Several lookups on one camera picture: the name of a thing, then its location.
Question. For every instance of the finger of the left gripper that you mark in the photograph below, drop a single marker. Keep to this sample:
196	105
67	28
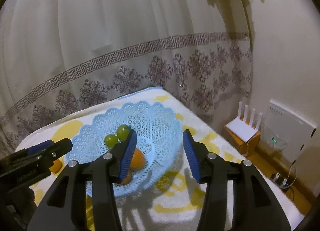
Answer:
42	160
34	149

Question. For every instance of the white yellow cartoon towel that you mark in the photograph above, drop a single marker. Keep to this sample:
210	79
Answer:
175	201

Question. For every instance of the white wall panel box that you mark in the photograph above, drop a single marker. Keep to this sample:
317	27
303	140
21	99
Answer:
285	134

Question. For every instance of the large orange tomato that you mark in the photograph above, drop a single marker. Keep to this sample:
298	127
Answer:
56	167

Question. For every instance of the large green tomato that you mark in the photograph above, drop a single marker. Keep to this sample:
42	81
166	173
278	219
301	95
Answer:
123	132

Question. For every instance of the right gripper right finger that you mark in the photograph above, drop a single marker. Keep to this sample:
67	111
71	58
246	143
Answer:
255	205

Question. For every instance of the black power strip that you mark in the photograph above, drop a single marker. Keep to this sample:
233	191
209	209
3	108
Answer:
280	181

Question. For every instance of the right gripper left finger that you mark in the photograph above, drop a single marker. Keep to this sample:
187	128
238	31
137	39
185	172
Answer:
64	205

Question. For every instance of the white wifi router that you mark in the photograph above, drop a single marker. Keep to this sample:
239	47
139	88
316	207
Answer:
239	127

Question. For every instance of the orange wooden stool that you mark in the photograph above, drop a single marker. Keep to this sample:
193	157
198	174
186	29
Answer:
244	148

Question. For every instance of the small green tomato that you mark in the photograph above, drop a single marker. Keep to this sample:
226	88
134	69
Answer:
111	140

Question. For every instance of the patterned beige curtain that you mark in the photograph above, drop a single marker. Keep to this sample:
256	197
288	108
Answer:
62	56

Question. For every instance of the large orange mandarin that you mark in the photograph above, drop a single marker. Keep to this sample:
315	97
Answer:
126	180

